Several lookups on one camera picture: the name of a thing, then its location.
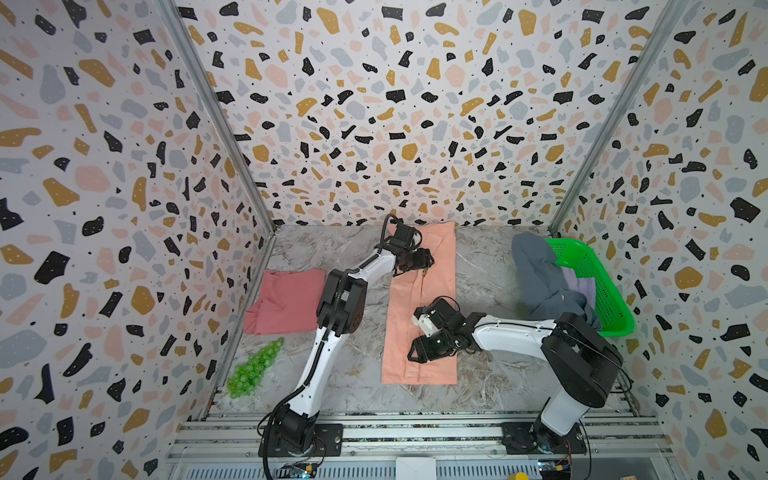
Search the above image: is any peach graphic t-shirt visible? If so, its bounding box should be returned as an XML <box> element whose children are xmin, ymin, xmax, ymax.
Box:
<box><xmin>381</xmin><ymin>222</ymin><xmax>458</xmax><ymax>385</ymax></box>

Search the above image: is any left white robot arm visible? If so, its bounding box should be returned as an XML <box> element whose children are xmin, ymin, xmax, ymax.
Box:
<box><xmin>264</xmin><ymin>214</ymin><xmax>434</xmax><ymax>453</ymax></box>

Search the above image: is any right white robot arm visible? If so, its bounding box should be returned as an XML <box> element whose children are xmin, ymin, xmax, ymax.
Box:
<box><xmin>408</xmin><ymin>297</ymin><xmax>623</xmax><ymax>455</ymax></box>

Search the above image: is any grey t-shirt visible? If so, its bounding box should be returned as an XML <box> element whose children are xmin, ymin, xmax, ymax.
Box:
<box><xmin>512</xmin><ymin>232</ymin><xmax>601</xmax><ymax>331</ymax></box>

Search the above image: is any folded maroon t-shirt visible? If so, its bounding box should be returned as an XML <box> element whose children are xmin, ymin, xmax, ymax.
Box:
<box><xmin>244</xmin><ymin>269</ymin><xmax>326</xmax><ymax>336</ymax></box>

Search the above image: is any lavender t-shirt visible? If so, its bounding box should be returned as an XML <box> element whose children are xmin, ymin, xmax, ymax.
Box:
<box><xmin>561</xmin><ymin>267</ymin><xmax>597</xmax><ymax>308</ymax></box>

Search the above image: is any green plastic laundry basket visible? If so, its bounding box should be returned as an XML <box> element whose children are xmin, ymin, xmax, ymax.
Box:
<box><xmin>547</xmin><ymin>238</ymin><xmax>635</xmax><ymax>337</ymax></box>

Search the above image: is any right circuit board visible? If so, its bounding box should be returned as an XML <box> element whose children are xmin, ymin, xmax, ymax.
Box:
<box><xmin>537</xmin><ymin>459</ymin><xmax>572</xmax><ymax>480</ymax></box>

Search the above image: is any green plastic ball cluster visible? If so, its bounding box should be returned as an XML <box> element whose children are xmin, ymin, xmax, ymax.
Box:
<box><xmin>226</xmin><ymin>337</ymin><xmax>285</xmax><ymax>399</ymax></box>

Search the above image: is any left green circuit board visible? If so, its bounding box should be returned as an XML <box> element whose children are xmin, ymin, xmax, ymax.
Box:
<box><xmin>276</xmin><ymin>462</ymin><xmax>318</xmax><ymax>479</ymax></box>

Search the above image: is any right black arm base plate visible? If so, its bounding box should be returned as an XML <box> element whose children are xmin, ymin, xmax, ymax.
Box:
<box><xmin>501</xmin><ymin>420</ymin><xmax>587</xmax><ymax>455</ymax></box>

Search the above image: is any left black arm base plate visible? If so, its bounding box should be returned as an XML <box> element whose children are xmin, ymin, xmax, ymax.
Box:
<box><xmin>258</xmin><ymin>423</ymin><xmax>344</xmax><ymax>458</ymax></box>

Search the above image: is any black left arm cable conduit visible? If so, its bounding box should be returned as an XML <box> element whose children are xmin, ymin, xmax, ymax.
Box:
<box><xmin>256</xmin><ymin>214</ymin><xmax>400</xmax><ymax>480</ymax></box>

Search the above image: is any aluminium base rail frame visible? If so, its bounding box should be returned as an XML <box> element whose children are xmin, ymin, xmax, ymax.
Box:
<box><xmin>161</xmin><ymin>410</ymin><xmax>685</xmax><ymax>480</ymax></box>

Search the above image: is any left aluminium corner post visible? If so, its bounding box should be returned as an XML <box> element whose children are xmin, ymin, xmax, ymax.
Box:
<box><xmin>155</xmin><ymin>0</ymin><xmax>276</xmax><ymax>238</ymax></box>

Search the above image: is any aluminium corner post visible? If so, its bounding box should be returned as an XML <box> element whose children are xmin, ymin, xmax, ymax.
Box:
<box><xmin>547</xmin><ymin>0</ymin><xmax>686</xmax><ymax>237</ymax></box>
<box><xmin>155</xmin><ymin>0</ymin><xmax>276</xmax><ymax>238</ymax></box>

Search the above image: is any right aluminium corner post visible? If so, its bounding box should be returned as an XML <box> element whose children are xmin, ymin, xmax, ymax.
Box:
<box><xmin>547</xmin><ymin>0</ymin><xmax>686</xmax><ymax>237</ymax></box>

